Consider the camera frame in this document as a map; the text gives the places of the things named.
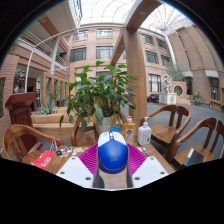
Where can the dark bust statue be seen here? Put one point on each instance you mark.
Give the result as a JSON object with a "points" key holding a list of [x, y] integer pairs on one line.
{"points": [[19, 83]]}

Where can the blue and white computer mouse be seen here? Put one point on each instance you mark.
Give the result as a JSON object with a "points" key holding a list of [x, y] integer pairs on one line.
{"points": [[112, 155]]}

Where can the spiky green agave plant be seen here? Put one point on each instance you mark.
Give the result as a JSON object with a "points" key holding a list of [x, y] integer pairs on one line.
{"points": [[48, 108]]}

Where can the white abstract sculpture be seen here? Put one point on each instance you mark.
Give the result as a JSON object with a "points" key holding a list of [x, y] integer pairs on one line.
{"points": [[167, 90]]}

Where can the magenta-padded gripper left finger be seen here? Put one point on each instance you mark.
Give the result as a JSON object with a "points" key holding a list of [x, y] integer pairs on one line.
{"points": [[75, 168]]}

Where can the black car key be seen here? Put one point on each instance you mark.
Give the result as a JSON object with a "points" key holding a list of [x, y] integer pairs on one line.
{"points": [[59, 153]]}

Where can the yellow liquid soap bottle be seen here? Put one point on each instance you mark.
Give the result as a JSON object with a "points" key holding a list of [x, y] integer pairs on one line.
{"points": [[129, 133]]}

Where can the white pump dispenser bottle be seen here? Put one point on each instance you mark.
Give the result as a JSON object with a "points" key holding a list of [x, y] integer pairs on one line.
{"points": [[144, 135]]}

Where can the leafy plant in white pot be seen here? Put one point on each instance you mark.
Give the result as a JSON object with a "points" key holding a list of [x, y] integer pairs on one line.
{"points": [[103, 93]]}

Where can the small white wipes packet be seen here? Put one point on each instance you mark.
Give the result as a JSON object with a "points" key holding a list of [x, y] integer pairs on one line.
{"points": [[145, 149]]}

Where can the blue squeeze tube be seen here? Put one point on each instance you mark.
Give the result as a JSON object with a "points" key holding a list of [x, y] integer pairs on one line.
{"points": [[115, 129]]}

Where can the dark red wooden lectern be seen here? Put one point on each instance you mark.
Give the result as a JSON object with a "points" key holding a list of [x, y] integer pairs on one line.
{"points": [[20, 110]]}

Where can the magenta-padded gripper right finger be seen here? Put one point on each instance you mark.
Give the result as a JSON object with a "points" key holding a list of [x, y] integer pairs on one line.
{"points": [[150, 168]]}

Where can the red paper shopping bag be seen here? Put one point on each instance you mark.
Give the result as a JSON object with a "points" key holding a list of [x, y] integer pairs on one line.
{"points": [[43, 160]]}

